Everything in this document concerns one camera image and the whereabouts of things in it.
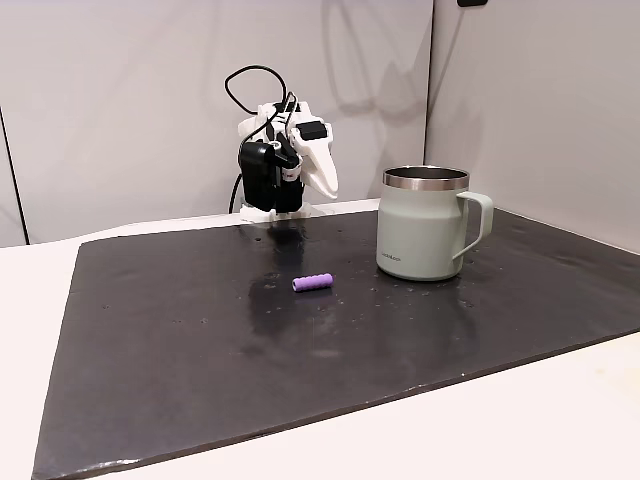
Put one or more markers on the purple ribbed pen grip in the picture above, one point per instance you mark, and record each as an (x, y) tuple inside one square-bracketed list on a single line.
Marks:
[(312, 282)]

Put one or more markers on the pale green steel-rimmed mug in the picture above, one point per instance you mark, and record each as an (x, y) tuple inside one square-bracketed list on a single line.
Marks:
[(417, 232)]

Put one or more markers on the large black table mat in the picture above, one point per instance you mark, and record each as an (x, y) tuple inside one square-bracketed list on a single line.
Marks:
[(300, 350)]

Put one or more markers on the black camera box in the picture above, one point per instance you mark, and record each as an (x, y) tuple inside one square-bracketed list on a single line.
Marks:
[(257, 175)]

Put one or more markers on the black wall-mounted object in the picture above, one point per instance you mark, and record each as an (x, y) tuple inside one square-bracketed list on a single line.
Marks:
[(472, 2)]

